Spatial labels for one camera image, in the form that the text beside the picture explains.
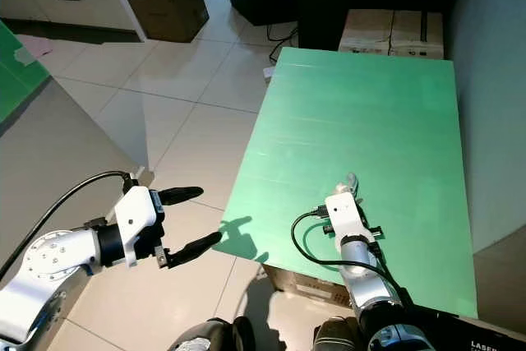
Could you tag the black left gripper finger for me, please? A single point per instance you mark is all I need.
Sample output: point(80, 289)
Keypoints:
point(197, 248)
point(181, 196)

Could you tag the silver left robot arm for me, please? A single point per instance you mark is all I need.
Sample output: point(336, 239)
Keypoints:
point(62, 256)

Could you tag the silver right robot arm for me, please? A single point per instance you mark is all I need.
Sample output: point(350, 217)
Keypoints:
point(362, 273)

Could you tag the robot left leg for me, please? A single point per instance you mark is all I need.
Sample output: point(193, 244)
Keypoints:
point(209, 336)

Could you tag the robot leg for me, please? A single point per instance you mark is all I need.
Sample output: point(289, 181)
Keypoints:
point(209, 336)
point(337, 337)

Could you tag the printed cardboard box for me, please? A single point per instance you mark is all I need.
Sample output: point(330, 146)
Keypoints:
point(296, 285)

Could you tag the robot right leg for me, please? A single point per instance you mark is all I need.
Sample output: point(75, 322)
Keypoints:
point(337, 337)

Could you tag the green corrugated board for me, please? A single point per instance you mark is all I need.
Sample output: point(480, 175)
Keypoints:
point(353, 121)

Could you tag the black box with white print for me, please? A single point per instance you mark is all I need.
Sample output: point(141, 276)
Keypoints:
point(477, 334)

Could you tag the white power strip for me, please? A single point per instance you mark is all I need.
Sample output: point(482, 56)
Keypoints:
point(269, 72)

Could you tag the open brown cardboard box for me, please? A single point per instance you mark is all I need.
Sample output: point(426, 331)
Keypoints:
point(168, 18)

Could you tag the pale cardboard box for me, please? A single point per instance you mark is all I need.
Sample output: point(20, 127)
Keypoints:
point(366, 30)
point(419, 34)

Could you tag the clear tape piece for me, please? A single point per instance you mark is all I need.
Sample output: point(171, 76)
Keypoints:
point(25, 53)

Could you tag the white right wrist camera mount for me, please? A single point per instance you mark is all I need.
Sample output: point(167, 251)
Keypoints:
point(343, 215)

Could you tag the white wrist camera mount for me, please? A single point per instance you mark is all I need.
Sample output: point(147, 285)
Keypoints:
point(136, 215)
point(343, 215)

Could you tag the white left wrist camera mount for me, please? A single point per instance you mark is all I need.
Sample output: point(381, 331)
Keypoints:
point(136, 215)

